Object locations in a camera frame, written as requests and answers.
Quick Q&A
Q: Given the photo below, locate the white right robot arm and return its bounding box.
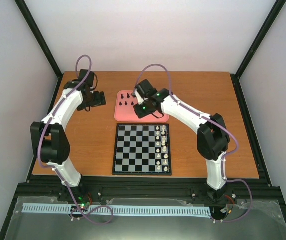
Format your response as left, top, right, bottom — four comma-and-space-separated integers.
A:
132, 79, 230, 202

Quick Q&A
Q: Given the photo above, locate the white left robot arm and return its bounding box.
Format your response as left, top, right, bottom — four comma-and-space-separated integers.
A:
30, 69, 106, 202

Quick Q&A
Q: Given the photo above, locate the white chess pieces row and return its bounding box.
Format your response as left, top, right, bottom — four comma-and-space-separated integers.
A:
154, 125, 170, 174

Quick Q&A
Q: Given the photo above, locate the pink plastic tray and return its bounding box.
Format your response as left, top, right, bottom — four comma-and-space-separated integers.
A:
114, 90, 169, 123

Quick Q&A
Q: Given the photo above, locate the black and white chessboard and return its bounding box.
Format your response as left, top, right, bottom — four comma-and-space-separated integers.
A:
112, 123, 172, 176

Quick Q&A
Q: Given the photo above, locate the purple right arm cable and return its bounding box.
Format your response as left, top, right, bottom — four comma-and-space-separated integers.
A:
134, 63, 253, 223

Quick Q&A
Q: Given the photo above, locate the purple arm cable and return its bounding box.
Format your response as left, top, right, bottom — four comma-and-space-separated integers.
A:
134, 63, 253, 223
37, 55, 114, 226

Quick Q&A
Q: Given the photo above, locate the black aluminium frame rail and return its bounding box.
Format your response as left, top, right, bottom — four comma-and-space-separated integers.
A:
15, 174, 282, 203

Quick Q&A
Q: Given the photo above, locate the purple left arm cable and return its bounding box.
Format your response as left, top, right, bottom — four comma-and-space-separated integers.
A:
37, 55, 114, 226

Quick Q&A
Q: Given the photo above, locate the light blue slotted cable duct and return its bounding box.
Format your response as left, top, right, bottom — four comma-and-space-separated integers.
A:
21, 203, 211, 218

